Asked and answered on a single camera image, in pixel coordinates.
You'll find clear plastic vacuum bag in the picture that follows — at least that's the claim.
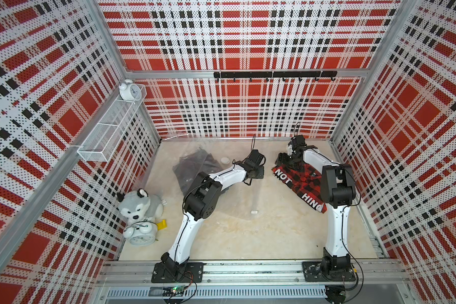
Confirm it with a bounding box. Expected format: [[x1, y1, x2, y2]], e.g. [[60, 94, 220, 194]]
[[149, 139, 265, 221]]

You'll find red black plaid shirt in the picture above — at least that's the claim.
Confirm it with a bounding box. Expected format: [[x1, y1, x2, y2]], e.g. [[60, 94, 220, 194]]
[[272, 153, 327, 214]]

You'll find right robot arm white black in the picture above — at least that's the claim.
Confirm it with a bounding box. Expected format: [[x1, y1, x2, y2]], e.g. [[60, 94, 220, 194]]
[[288, 135, 357, 277]]

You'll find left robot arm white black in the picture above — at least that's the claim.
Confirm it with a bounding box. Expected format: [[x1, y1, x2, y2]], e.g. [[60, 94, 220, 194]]
[[161, 149, 266, 277]]

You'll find yellow small block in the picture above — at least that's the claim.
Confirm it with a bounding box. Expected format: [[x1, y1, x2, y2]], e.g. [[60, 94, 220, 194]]
[[156, 219, 167, 230]]

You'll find grey husky plush toy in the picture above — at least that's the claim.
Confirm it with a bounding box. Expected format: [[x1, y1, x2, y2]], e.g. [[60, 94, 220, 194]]
[[117, 188, 167, 225]]

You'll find white alarm clock on floor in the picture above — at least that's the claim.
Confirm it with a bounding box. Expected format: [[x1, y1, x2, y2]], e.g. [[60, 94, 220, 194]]
[[123, 221, 158, 246]]

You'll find white alarm clock on shelf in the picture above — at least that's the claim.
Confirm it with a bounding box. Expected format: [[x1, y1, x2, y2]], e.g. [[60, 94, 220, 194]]
[[119, 79, 141, 101]]

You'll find black hook rail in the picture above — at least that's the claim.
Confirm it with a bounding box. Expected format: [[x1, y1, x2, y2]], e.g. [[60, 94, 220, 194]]
[[214, 70, 338, 80]]

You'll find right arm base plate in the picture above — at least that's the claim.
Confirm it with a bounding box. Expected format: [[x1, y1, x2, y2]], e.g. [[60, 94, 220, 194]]
[[301, 262, 357, 283]]

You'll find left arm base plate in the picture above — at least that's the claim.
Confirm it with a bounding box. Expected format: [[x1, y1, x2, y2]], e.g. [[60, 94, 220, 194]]
[[151, 262, 205, 283]]

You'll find electronics board with cables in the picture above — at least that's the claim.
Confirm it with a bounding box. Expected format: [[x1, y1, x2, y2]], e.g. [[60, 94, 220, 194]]
[[148, 285, 198, 303]]

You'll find white wire mesh shelf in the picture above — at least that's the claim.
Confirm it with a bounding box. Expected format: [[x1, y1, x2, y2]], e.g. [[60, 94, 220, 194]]
[[78, 84, 146, 162]]

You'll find aluminium mounting rail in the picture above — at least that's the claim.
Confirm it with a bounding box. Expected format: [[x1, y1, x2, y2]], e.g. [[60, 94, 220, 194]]
[[97, 259, 410, 288]]

